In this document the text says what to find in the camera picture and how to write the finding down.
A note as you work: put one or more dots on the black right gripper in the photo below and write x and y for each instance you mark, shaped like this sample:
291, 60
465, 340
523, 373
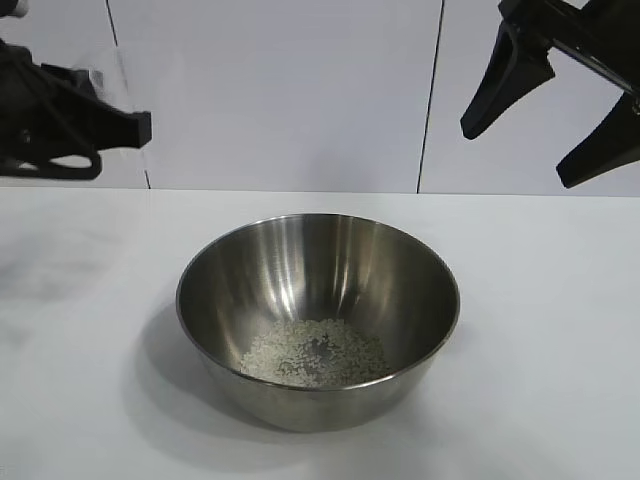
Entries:
590, 32

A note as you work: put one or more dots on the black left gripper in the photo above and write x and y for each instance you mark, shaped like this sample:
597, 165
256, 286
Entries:
35, 110

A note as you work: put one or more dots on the stainless steel mixing bowl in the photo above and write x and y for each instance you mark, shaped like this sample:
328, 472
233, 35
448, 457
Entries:
320, 280

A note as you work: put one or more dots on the white rice grains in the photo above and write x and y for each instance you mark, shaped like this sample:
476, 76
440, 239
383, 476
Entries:
280, 357

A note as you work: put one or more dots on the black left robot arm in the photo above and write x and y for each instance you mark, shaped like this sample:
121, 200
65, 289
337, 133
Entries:
9, 5

